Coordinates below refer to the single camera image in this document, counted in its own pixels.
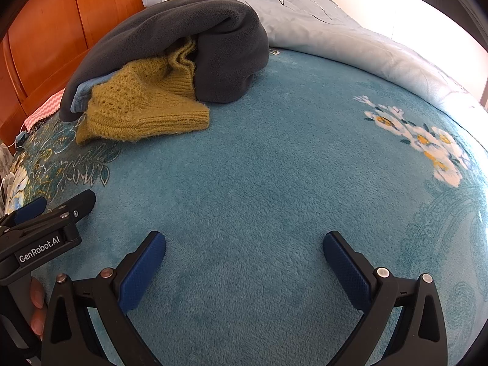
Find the person's left hand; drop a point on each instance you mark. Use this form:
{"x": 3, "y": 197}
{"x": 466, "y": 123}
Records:
{"x": 37, "y": 297}

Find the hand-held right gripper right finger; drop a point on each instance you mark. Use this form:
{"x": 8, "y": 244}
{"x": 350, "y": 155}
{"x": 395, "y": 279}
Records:
{"x": 347, "y": 270}

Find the orange wooden headboard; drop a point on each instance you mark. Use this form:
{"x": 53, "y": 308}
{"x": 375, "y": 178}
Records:
{"x": 95, "y": 7}

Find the light blue sweatshirt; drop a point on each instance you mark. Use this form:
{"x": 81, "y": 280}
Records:
{"x": 82, "y": 93}

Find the dark grey and white fleece jacket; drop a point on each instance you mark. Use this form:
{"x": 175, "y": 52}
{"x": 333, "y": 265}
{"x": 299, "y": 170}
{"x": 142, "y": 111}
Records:
{"x": 190, "y": 26}

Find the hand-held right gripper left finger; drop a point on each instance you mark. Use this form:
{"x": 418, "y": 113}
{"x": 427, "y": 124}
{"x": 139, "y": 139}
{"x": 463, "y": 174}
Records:
{"x": 143, "y": 270}

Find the light blue floral quilt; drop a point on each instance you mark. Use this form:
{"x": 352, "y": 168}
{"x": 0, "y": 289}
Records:
{"x": 324, "y": 34}

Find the teal floral plush blanket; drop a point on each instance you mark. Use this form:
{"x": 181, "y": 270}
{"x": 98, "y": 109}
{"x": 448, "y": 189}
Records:
{"x": 247, "y": 179}

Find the mustard knitted sweater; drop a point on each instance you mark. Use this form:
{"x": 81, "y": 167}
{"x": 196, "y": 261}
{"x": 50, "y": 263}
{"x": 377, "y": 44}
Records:
{"x": 152, "y": 114}

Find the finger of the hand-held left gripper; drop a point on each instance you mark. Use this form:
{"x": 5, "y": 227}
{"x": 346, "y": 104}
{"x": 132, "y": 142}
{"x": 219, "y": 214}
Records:
{"x": 76, "y": 206}
{"x": 32, "y": 207}

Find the pink zigzag cloth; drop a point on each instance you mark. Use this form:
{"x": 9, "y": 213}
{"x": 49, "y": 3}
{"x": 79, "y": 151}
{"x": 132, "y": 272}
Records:
{"x": 44, "y": 112}

